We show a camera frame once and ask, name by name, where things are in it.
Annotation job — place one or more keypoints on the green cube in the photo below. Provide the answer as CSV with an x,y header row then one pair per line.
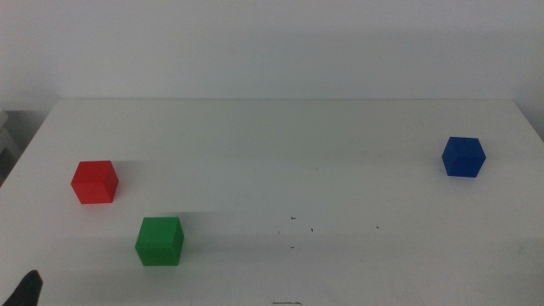
x,y
158,242

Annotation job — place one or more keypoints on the red cube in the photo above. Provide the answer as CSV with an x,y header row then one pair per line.
x,y
95,183

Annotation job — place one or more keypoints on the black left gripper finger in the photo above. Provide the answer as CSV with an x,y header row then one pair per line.
x,y
27,291

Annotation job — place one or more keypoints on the blue cube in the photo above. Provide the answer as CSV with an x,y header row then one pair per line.
x,y
464,157

